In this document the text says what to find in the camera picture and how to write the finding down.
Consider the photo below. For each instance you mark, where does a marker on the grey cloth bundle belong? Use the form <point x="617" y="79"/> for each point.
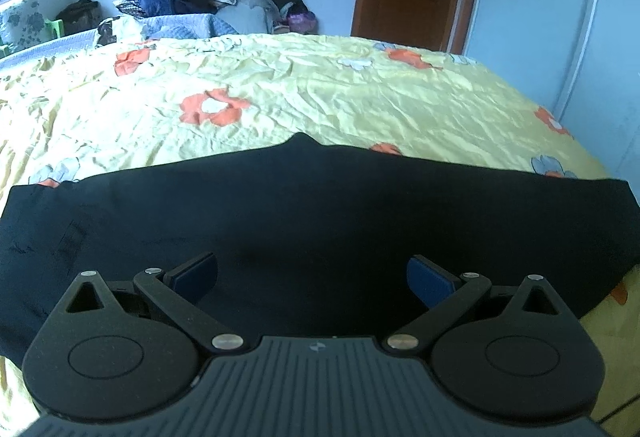
<point x="245" y="14"/>

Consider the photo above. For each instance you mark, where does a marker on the black pants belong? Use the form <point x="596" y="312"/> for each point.
<point x="320" y="207"/>

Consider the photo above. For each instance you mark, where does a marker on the yellow floral bedsheet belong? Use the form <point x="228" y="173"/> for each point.
<point x="300" y="87"/>

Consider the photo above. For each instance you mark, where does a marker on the green plastic chair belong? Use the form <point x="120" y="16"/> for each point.
<point x="54" y="26"/>

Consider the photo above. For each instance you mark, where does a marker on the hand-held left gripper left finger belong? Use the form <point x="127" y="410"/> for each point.
<point x="195" y="269"/>

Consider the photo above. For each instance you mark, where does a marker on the white floral wardrobe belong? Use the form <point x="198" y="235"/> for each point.
<point x="530" y="17"/>

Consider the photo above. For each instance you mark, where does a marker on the floral pillow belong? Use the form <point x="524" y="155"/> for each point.
<point x="22" y="19"/>

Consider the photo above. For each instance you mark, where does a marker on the purple bag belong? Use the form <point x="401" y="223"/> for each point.
<point x="302" y="22"/>

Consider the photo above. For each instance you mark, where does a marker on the black and white printed cloth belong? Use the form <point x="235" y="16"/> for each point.
<point x="107" y="29"/>

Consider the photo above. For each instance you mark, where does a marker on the blue quilt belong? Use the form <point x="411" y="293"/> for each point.
<point x="185" y="24"/>

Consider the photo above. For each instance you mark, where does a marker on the dark bag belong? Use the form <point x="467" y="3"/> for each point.
<point x="80" y="12"/>

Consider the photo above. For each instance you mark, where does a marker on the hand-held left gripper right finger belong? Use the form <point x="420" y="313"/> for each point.
<point x="430" y="277"/>

